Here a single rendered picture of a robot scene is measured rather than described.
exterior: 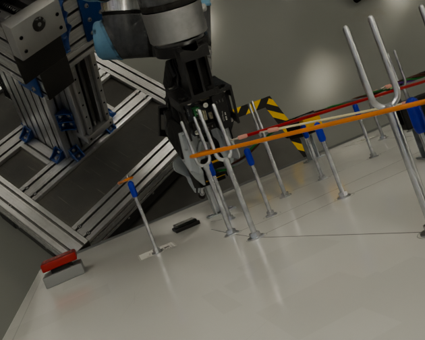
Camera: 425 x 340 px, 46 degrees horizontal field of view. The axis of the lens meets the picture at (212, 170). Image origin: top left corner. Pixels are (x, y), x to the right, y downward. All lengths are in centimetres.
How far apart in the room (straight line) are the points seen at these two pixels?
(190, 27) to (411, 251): 39
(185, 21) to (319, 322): 43
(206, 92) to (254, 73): 203
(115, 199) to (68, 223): 19
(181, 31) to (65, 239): 132
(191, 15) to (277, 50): 219
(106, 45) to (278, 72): 176
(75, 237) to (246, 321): 156
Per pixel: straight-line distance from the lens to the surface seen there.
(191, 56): 60
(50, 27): 123
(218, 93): 63
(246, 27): 293
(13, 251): 214
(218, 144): 72
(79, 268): 74
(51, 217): 190
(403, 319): 24
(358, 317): 26
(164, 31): 61
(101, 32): 99
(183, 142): 69
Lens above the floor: 177
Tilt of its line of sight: 53 degrees down
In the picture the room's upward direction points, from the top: straight up
